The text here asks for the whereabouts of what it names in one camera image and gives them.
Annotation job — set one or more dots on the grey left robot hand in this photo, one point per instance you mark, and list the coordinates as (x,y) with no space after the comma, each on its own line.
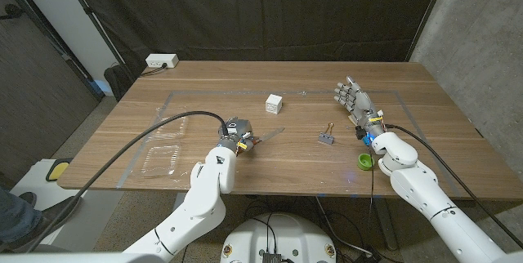
(239,130)

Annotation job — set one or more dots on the small white cube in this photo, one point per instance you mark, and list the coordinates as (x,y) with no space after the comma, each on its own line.
(274,104)

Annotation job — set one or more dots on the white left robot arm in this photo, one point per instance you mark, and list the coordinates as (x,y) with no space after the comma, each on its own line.
(204,201)

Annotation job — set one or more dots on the white power strip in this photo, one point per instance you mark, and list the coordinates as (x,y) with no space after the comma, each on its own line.
(161,61)

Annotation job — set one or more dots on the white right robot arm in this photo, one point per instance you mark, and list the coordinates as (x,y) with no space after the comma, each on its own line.
(412,181)

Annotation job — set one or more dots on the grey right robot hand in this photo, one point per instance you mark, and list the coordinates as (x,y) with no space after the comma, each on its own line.
(361,105)

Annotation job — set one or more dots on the black power adapter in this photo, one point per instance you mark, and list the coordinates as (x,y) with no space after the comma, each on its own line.
(367,256)

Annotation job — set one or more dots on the blue jeans leg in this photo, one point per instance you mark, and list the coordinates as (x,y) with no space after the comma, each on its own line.
(14,214)

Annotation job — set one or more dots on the black backdrop stand pole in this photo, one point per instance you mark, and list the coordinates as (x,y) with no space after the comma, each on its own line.
(427,14)
(87,10)

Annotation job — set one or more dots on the black leather shoe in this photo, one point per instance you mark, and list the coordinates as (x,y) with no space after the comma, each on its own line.
(45,222)

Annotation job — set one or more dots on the grey binder clip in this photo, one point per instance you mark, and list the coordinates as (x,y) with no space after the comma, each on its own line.
(325,138)

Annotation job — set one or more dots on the white floor platform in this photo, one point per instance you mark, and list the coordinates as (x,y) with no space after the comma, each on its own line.
(98,214)

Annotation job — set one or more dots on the yellow and black pedal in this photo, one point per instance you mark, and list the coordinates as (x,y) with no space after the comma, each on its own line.
(59,170)

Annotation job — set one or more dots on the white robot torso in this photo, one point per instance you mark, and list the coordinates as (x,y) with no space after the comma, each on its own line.
(282,234)

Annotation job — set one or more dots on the grey table leg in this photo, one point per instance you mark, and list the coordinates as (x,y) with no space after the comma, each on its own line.
(386,222)

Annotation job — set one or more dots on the black bag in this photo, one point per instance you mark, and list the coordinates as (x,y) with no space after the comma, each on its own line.
(118,81)

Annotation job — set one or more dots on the black backdrop curtain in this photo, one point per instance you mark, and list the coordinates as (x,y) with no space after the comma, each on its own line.
(261,10)

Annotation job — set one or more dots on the clear plastic clamshell container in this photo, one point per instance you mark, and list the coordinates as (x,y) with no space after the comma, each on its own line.
(159,159)

